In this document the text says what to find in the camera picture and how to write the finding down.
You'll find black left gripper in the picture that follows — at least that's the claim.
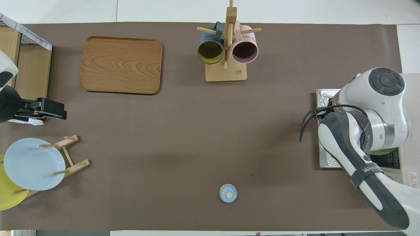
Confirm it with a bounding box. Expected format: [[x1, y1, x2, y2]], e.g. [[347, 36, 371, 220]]
[[0, 86, 68, 124]]

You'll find light green plate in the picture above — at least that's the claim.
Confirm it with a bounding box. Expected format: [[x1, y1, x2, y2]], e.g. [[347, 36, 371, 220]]
[[367, 147, 399, 156]]

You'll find white toaster oven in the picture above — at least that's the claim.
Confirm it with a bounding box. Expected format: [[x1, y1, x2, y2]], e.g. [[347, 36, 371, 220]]
[[316, 73, 420, 191]]

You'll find white checked fabric strip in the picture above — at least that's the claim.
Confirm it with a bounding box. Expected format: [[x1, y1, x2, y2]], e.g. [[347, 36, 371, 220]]
[[0, 13, 52, 51], [7, 118, 44, 126]]

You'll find wooden step shelf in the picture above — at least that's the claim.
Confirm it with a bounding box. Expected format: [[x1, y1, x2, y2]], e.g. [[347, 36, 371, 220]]
[[0, 26, 52, 119]]

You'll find light blue plate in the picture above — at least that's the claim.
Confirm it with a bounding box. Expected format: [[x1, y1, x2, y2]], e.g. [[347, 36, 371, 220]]
[[4, 138, 66, 191]]

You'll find wooden plate rack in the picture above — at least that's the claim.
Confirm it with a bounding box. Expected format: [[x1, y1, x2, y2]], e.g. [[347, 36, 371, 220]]
[[13, 134, 91, 199]]

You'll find wooden serving tray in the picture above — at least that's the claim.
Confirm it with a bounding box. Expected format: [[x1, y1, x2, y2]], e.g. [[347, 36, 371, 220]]
[[79, 36, 163, 95]]

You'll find yellow plate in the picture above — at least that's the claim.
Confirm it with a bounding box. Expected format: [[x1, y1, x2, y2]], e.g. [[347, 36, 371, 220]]
[[0, 154, 30, 211]]

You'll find brown table mat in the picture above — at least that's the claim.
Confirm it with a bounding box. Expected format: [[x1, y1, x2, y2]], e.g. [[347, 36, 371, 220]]
[[0, 22, 419, 231]]

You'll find dark teal mug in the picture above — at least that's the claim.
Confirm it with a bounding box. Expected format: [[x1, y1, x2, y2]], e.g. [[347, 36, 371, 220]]
[[197, 22, 224, 65]]

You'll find wooden mug tree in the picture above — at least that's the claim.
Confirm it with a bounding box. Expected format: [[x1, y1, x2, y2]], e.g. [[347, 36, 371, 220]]
[[196, 0, 262, 82]]

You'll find small blue lidded jar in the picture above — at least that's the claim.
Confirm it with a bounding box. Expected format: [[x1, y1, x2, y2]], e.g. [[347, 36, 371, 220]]
[[219, 184, 238, 203]]

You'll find pink mug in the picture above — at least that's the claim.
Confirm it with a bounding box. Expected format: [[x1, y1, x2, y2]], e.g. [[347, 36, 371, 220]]
[[231, 21, 259, 64]]

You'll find black wire basket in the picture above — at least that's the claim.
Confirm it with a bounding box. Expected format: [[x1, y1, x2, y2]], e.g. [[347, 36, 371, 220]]
[[0, 20, 43, 46]]

